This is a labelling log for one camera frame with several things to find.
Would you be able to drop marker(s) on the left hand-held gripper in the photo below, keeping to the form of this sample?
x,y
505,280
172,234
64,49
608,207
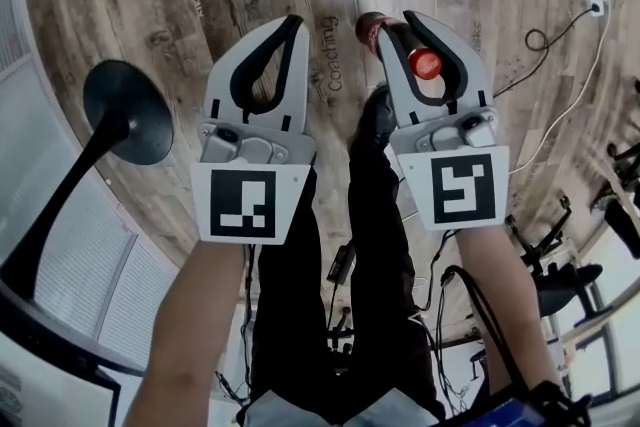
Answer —
x,y
240,205

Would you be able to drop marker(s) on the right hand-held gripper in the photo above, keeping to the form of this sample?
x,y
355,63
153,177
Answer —
x,y
460,185

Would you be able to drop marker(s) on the red-capped dark bottle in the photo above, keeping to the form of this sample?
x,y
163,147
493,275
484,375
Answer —
x,y
425,64

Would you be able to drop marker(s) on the person's right forearm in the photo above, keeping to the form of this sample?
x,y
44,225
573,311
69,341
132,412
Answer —
x,y
500,295

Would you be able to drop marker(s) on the person's left forearm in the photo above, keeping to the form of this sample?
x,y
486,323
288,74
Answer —
x,y
190,340

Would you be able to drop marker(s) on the person's black right shoe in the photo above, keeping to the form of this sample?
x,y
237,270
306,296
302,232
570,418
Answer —
x,y
377,110

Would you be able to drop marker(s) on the black power adapter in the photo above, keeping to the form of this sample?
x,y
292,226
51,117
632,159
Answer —
x,y
341,265

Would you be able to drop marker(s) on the person's black trousers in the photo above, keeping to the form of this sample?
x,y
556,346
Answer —
x,y
285,290

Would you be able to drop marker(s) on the black marbled pedestal table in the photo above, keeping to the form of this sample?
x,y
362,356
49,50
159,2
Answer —
x,y
130,115

